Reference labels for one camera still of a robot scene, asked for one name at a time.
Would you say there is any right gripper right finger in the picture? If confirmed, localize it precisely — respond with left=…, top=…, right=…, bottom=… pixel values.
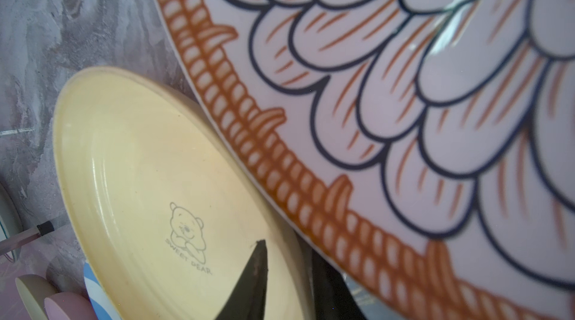
left=311, top=251, right=365, bottom=320

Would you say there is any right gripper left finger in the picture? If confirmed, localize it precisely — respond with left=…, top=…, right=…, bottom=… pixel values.
left=215, top=240, right=269, bottom=320

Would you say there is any blue striped plate front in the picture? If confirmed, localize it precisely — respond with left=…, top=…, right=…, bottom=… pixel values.
left=83, top=262, right=122, bottom=320

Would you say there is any scale pattern plate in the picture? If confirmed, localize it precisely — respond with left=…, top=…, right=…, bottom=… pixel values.
left=155, top=0, right=574, bottom=319

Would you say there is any steel two-tier dish rack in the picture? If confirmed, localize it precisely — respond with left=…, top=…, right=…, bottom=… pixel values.
left=1, top=221, right=55, bottom=255

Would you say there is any yellow bear plate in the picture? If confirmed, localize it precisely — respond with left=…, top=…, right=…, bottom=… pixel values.
left=53, top=67, right=314, bottom=319

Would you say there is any pink plate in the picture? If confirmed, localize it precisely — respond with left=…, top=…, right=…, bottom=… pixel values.
left=44, top=292, right=97, bottom=320

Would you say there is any cream plate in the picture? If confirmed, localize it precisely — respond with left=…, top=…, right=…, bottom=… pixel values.
left=15, top=274, right=58, bottom=320

